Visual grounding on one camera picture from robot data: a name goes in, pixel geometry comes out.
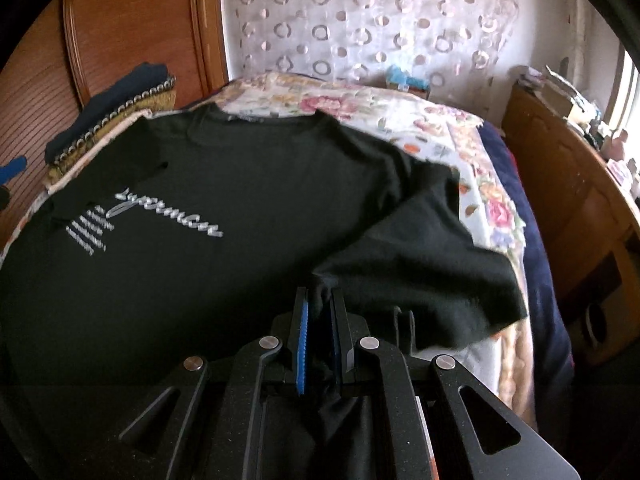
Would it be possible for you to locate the black t-shirt with white print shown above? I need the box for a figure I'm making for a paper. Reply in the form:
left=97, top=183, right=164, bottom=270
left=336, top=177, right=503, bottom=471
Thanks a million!
left=1, top=105, right=526, bottom=479

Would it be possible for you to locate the floral bed quilt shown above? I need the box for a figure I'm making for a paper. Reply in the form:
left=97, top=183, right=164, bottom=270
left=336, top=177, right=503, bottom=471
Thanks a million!
left=1, top=73, right=533, bottom=416

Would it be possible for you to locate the navy blue blanket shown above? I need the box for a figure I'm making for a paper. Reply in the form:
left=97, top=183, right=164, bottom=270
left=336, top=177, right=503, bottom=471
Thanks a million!
left=478, top=122, right=574, bottom=414

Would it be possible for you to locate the blue tissue pack box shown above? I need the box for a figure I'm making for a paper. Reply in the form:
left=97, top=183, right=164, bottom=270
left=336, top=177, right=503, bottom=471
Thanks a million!
left=385, top=65, right=431, bottom=100

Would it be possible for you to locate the yellow patterned folded cloth stack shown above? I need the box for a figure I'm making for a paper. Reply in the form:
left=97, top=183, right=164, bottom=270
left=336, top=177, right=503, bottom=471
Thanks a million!
left=43, top=76, right=176, bottom=195

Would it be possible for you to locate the long wooden sideboard cabinet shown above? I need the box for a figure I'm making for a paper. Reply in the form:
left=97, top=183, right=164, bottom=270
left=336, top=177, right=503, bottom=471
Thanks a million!
left=501, top=84, right=639, bottom=363

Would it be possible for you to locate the dark navy folded garment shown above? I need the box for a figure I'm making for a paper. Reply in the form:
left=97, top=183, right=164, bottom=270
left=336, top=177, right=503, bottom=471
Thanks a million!
left=44, top=62, right=175, bottom=166

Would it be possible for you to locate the pink figurine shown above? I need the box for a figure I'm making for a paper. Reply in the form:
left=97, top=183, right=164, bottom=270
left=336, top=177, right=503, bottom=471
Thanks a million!
left=601, top=129, right=628, bottom=162

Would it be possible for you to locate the stack of books and papers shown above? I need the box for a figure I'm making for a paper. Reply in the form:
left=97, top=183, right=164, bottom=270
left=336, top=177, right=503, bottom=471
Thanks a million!
left=518, top=65, right=600, bottom=125

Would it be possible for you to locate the sheer circle-pattern curtain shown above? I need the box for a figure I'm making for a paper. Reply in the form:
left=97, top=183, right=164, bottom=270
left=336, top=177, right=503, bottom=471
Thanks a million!
left=221, top=0, right=520, bottom=114

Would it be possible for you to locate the wooden louvered wardrobe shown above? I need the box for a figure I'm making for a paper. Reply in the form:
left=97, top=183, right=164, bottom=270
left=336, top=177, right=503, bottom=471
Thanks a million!
left=1, top=0, right=229, bottom=240

